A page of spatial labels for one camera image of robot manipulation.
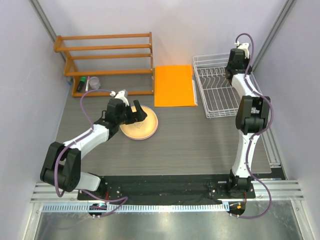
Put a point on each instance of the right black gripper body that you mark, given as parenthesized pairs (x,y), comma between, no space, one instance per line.
(246,64)

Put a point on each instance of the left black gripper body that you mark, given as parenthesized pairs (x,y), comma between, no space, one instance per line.
(124,118)

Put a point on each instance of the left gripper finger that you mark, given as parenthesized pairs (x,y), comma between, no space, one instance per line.
(139,116)
(138,108)

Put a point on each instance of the yellow plate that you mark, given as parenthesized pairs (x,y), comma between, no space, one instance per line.
(145,127)

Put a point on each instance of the pink plate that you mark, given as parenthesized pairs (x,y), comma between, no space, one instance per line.
(153,135)

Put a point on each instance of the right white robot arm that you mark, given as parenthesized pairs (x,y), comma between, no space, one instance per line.
(251,118)

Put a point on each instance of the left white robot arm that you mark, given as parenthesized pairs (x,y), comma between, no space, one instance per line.
(62,164)

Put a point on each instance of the wooden shelf rack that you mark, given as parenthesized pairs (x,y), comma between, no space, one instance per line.
(71,69)

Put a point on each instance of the clear plastic cup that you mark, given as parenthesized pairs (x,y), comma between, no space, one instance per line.
(94,83)

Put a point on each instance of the pink white marker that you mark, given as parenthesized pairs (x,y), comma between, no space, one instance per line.
(87,84)

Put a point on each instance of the orange folder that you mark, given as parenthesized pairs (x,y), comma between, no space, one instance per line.
(174,86)

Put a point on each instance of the green highlighter marker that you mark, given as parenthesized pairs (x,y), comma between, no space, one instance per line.
(81,84)

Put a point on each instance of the left controller board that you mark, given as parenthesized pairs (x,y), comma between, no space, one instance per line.
(96,210)

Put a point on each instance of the controller board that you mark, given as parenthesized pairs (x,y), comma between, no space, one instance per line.
(236,209)
(96,210)

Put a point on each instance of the right controller board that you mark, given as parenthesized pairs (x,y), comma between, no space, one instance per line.
(236,209)

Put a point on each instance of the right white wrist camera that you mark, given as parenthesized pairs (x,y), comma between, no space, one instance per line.
(245,47)

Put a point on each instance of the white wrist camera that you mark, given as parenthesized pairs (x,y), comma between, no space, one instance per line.
(122,95)
(245,47)

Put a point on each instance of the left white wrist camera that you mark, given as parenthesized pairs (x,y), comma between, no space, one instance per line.
(122,95)

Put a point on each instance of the white wire dish rack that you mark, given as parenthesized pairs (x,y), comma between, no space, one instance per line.
(221,95)

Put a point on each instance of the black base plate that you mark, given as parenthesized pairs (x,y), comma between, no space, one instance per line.
(173,190)

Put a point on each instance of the perforated cable duct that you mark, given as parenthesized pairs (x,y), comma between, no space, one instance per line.
(83,207)

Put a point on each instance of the aluminium frame rail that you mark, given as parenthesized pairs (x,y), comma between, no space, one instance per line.
(280,190)

